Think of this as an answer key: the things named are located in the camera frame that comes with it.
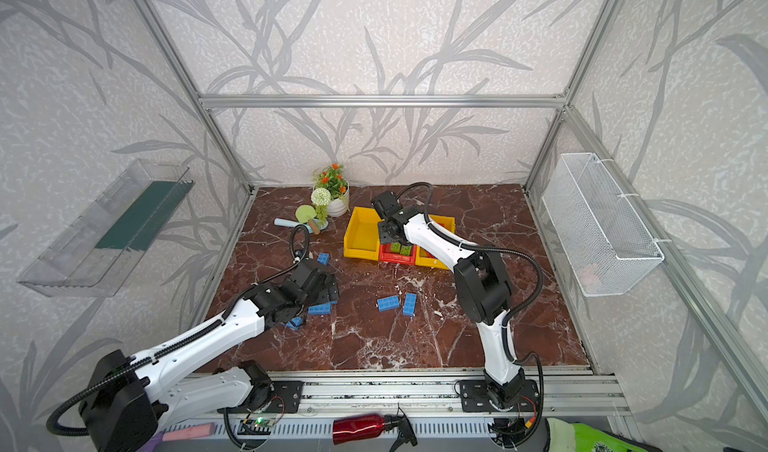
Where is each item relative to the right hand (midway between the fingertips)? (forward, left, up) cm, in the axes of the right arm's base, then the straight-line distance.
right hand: (394, 222), depth 95 cm
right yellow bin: (-9, -9, -7) cm, 15 cm away
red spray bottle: (-53, +4, -6) cm, 53 cm away
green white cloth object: (-55, -40, -10) cm, 69 cm away
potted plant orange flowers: (+17, +21, +3) cm, 28 cm away
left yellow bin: (+4, +12, -13) cm, 18 cm away
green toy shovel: (+12, +34, -11) cm, 38 cm away
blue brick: (-23, +2, -10) cm, 25 cm away
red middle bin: (-7, +2, -8) cm, 11 cm away
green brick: (-4, -4, -10) cm, 12 cm away
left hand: (-19, +18, 0) cm, 27 cm away
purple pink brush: (-54, +44, -8) cm, 70 cm away
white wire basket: (-25, -45, +24) cm, 57 cm away
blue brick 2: (-23, -5, -10) cm, 26 cm away
